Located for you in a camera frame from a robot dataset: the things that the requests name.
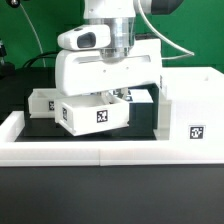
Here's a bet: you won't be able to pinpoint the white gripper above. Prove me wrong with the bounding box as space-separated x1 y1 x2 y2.
55 39 162 105

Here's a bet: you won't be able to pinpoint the white drawer tray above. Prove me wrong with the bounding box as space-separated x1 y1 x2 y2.
55 95 129 136
28 88 63 119

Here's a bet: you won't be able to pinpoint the white drawer cabinet box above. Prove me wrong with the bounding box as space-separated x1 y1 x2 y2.
153 66 224 158

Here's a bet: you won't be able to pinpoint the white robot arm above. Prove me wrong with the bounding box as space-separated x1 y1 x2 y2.
55 0 184 96

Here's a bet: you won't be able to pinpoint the fiducial marker sheet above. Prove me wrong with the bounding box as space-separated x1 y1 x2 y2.
111 88 153 103

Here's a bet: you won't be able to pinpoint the black stand at left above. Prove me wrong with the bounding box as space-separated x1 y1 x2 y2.
0 39 15 78

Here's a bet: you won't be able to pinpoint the white U-shaped foam fence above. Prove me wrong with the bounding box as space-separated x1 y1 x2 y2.
0 111 224 167

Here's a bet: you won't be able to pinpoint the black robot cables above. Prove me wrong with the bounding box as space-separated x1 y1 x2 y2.
21 49 59 69

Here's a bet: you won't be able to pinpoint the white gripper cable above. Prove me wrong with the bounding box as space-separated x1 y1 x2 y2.
136 0 196 62

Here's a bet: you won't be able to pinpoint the thin white cable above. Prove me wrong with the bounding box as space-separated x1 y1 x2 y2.
19 3 47 68

